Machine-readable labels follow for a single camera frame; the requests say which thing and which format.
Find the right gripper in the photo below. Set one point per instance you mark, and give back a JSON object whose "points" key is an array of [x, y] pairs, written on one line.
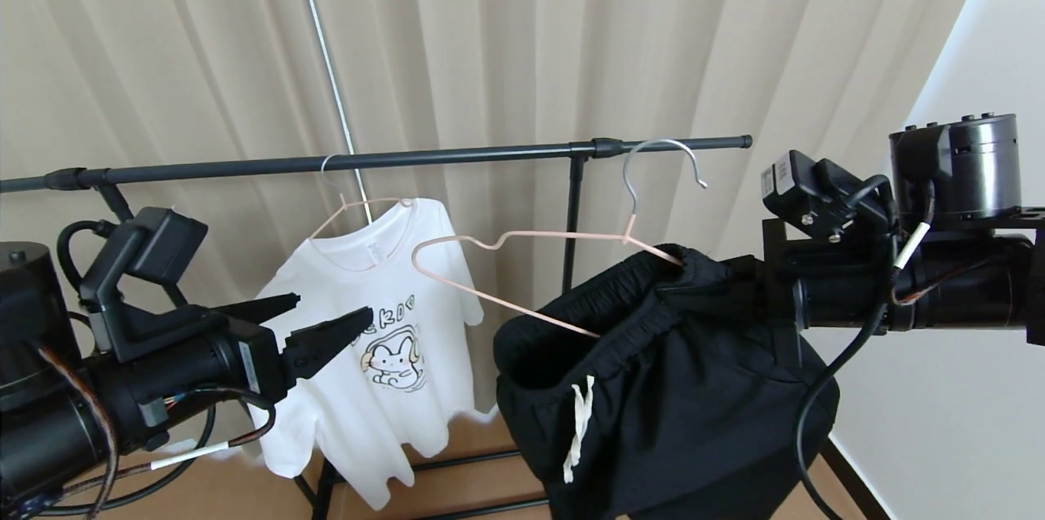
{"points": [[833, 291]]}

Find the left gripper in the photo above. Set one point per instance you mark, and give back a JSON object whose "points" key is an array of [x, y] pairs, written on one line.
{"points": [[196, 373]]}

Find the white garment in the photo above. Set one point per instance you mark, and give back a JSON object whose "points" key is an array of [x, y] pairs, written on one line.
{"points": [[326, 389]]}

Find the pink clothes hanger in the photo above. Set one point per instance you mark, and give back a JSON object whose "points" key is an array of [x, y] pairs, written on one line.
{"points": [[343, 214], [555, 235]]}

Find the black garment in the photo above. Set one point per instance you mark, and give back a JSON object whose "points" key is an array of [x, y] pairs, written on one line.
{"points": [[694, 422]]}

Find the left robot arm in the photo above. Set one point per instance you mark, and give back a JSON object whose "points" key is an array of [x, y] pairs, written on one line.
{"points": [[33, 438]]}

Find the black clothes rack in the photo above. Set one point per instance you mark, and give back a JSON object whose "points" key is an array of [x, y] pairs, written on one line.
{"points": [[245, 168]]}

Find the beige curtain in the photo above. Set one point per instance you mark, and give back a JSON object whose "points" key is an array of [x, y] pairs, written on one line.
{"points": [[571, 30]]}

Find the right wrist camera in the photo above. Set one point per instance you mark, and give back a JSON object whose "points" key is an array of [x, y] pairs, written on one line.
{"points": [[808, 193]]}

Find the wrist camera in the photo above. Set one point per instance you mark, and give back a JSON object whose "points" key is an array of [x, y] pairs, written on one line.
{"points": [[155, 251], [808, 193]]}

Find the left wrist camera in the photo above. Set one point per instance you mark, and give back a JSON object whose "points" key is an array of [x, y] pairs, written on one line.
{"points": [[155, 251]]}

